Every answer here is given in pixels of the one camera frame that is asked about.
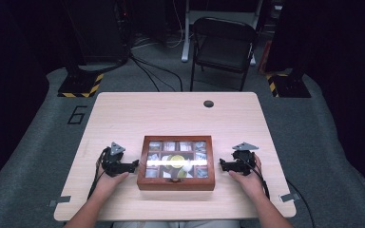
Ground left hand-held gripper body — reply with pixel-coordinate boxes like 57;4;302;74
101;142;131;178

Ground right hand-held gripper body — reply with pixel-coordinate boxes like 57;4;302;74
230;142;259;176

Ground yellow tape roll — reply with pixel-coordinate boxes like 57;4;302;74
165;154;186;169

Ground wooden box with glass lid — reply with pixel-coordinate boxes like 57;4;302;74
136;135;217;192

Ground person's left hand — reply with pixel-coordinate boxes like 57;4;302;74
94;167;130;196

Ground person's right hand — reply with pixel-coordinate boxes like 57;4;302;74
228;153;266;200

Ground silver foil packets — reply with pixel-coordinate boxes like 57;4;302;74
146;153;162;166
144;166;160;179

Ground grey tape piece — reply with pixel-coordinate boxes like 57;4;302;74
48;195;72;208
279;192;301;203

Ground black stand base hazard stripes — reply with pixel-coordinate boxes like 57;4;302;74
265;67;312;99
57;65;105;99

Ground black folding chair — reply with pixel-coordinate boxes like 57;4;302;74
189;16;259;92

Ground dark cabinet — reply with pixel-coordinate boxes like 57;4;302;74
61;0;130;66

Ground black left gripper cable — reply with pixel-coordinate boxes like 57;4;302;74
87;147;109;200

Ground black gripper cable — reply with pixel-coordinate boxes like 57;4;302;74
239;154;271;201
87;147;109;200

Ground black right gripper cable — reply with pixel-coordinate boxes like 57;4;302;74
239;154;271;201

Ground black floor cable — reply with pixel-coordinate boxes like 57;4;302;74
285;179;317;228

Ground black floor cables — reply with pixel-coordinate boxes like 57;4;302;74
128;51;184;93

